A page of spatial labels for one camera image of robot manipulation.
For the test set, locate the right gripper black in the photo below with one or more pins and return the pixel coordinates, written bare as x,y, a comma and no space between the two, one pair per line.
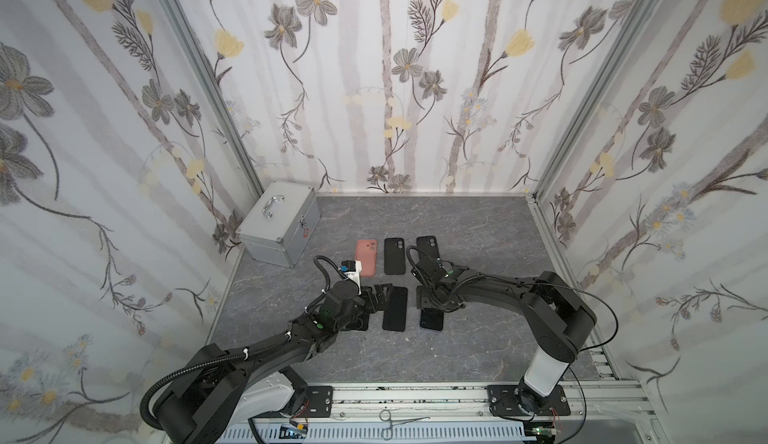
429,294

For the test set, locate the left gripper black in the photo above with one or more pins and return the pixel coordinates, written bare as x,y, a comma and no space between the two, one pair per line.
367,301

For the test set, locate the black phone case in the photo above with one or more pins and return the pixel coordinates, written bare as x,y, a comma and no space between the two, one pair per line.
394,256
429,246

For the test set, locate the pink phone case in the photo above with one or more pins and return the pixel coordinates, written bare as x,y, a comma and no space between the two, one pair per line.
366,252

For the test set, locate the phone with black screen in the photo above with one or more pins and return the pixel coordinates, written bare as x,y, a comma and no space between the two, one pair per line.
362,324

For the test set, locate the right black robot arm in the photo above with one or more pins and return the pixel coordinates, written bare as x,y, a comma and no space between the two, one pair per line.
558,318

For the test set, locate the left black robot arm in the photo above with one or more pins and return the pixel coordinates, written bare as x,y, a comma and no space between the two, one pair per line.
196,404

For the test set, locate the silver first aid case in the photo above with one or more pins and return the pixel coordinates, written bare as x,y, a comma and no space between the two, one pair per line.
277,229

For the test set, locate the metal scissors forceps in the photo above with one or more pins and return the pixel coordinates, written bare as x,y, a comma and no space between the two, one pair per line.
390,424

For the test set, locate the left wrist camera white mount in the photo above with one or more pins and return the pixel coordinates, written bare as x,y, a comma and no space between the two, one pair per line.
351,270

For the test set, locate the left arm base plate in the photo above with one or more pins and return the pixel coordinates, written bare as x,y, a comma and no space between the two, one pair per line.
317,403

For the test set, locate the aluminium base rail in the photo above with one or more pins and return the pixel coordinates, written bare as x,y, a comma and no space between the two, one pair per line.
602,411

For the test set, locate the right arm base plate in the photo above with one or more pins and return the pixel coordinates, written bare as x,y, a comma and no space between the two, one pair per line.
504,400

